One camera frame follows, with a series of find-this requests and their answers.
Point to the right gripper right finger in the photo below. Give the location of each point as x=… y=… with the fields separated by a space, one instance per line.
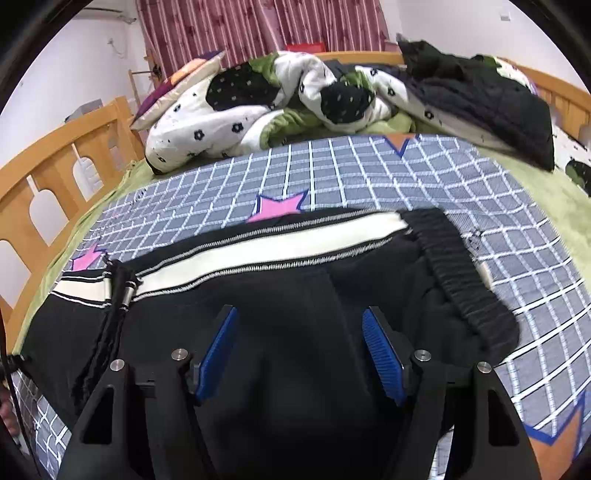
x=433 y=398

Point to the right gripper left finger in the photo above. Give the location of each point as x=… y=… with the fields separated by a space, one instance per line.
x=140 y=422

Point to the black pants with white stripe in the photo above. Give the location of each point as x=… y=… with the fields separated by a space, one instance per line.
x=299 y=398

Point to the person's left hand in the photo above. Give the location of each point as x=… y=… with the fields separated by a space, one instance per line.
x=7 y=413

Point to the blue checkered bed sheet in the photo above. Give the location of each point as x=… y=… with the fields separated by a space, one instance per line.
x=547 y=377

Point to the white strawberry print duvet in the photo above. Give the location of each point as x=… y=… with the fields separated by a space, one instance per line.
x=288 y=97

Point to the black quilted jacket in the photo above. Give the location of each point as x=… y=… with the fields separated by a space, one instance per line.
x=473 y=90

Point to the purple orange pillow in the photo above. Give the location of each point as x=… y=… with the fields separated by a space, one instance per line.
x=169 y=91

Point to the maroon floral curtain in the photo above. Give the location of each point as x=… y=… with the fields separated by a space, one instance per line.
x=176 y=32

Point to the red chair right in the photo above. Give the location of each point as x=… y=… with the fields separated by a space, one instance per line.
x=310 y=48

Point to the white air conditioner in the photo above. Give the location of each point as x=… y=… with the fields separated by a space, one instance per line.
x=108 y=11

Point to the wooden bed frame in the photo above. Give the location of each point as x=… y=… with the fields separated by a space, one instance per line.
x=568 y=102

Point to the wooden rack by wall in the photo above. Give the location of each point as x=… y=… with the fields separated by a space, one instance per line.
x=144 y=80

